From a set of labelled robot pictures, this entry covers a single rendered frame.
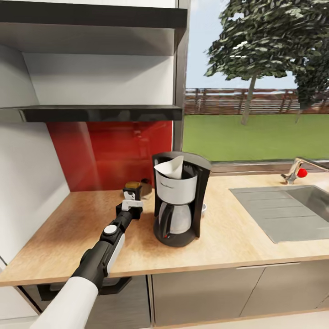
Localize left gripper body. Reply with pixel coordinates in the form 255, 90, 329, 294
116, 204, 140, 224

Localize paper coffee filter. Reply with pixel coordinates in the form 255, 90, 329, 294
154, 155, 183, 179

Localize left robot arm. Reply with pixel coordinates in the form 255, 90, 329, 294
29, 200, 144, 329

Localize bottle of coffee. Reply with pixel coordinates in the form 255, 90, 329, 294
123, 181, 143, 213

